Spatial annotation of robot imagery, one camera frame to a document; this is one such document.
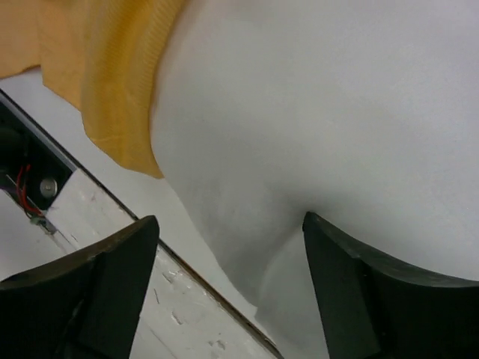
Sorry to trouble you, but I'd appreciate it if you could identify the yellow orange pillowcase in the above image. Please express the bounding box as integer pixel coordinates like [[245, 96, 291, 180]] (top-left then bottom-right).
[[1, 0, 186, 178]]

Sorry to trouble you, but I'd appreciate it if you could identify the white pillow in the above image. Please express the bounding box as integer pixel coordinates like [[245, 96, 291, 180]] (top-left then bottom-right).
[[150, 1, 478, 350]]

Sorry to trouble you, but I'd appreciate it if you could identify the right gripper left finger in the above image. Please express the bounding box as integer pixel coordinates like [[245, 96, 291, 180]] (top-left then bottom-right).
[[1, 215, 159, 358]]

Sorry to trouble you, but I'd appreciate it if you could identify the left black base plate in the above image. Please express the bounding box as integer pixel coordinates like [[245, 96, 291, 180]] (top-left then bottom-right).
[[1, 91, 77, 231]]

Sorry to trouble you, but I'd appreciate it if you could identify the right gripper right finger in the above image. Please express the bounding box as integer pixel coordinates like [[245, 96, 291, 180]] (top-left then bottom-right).
[[302, 212, 478, 358]]

